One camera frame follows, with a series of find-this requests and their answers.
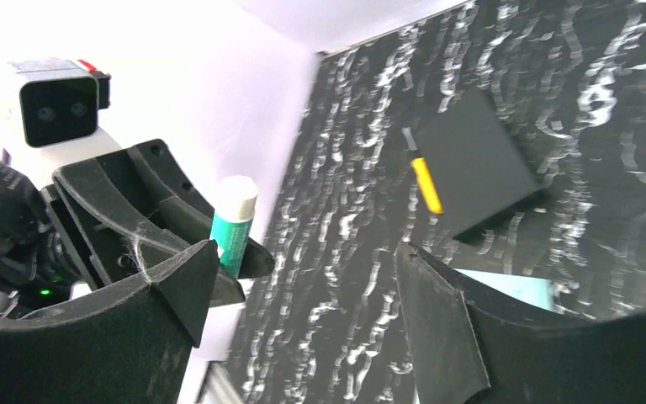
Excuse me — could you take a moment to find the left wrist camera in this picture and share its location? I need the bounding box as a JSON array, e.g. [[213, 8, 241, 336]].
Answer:
[[3, 58, 120, 168]]

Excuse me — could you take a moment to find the yellow handled utility knife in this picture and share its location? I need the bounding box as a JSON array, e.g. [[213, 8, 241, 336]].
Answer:
[[401, 126, 443, 215]]

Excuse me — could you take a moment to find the light green envelope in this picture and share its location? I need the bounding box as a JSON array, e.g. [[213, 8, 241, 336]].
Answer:
[[457, 268, 553, 311]]

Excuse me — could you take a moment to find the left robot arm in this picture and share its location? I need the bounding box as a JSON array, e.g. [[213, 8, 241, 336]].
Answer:
[[0, 140, 214, 318]]

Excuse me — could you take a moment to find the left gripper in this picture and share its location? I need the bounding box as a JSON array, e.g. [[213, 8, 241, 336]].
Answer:
[[39, 139, 276, 309]]

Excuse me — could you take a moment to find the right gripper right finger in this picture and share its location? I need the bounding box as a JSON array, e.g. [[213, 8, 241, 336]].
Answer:
[[395, 242, 646, 403]]

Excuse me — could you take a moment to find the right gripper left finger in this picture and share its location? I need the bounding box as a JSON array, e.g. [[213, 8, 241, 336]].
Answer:
[[0, 241, 219, 403]]

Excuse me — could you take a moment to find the green white glue stick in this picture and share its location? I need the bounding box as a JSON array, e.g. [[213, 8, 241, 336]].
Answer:
[[209, 175, 259, 278]]

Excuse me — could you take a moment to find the black box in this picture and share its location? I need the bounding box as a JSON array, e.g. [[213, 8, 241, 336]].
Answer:
[[404, 87, 542, 243]]

